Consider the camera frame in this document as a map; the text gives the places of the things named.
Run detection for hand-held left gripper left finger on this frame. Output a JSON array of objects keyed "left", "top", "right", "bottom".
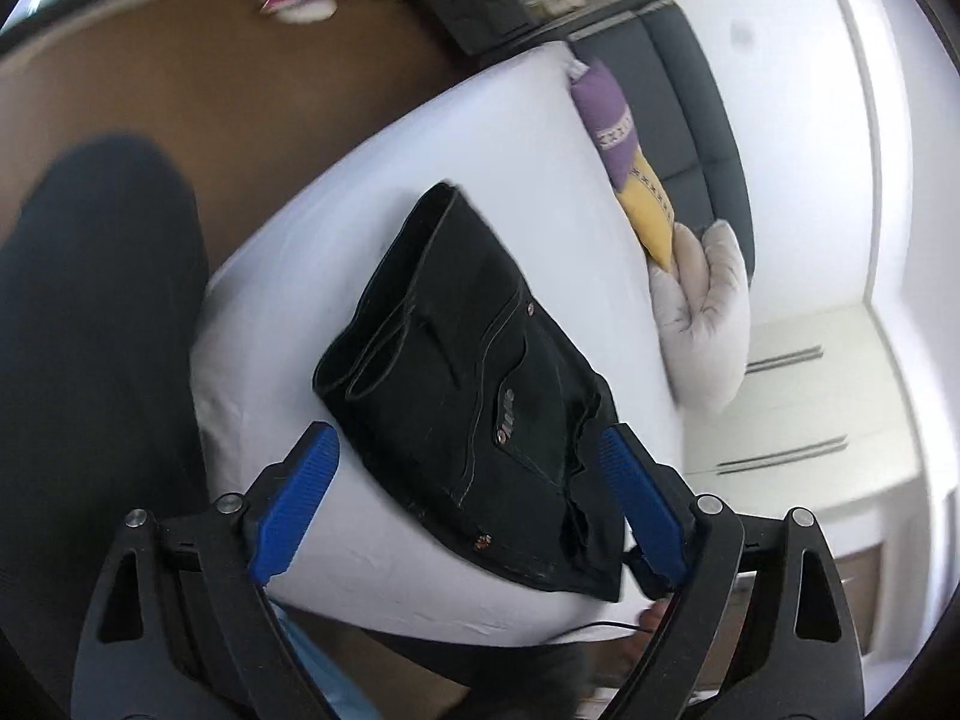
[{"left": 71, "top": 422, "right": 342, "bottom": 720}]

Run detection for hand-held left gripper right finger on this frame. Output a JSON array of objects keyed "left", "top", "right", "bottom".
[{"left": 596, "top": 424, "right": 872, "bottom": 720}]

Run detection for black denim pants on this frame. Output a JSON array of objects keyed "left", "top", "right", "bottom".
[{"left": 313, "top": 181, "right": 627, "bottom": 602}]

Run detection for folded white duvet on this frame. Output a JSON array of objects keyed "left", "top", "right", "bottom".
[{"left": 649, "top": 221, "right": 752, "bottom": 416}]

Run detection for white wardrobe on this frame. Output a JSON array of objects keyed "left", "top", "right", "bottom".
[{"left": 675, "top": 0, "right": 960, "bottom": 661}]

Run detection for person's leg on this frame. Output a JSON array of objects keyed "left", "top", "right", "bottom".
[{"left": 0, "top": 133, "right": 212, "bottom": 695}]

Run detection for yellow pillow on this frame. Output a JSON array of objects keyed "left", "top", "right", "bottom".
[{"left": 615, "top": 150, "right": 677, "bottom": 272}]

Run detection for white bed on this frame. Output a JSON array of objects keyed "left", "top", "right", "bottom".
[{"left": 187, "top": 41, "right": 687, "bottom": 650}]

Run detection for purple pillow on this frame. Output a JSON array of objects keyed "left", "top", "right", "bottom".
[{"left": 568, "top": 60, "right": 638, "bottom": 190}]

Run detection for dark grey padded headboard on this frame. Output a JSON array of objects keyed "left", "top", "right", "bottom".
[{"left": 566, "top": 0, "right": 755, "bottom": 271}]

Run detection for grey nightstand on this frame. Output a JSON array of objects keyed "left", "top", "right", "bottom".
[{"left": 416, "top": 0, "right": 542, "bottom": 55}]

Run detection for black cable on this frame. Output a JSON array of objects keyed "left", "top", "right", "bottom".
[{"left": 561, "top": 617, "right": 655, "bottom": 637}]

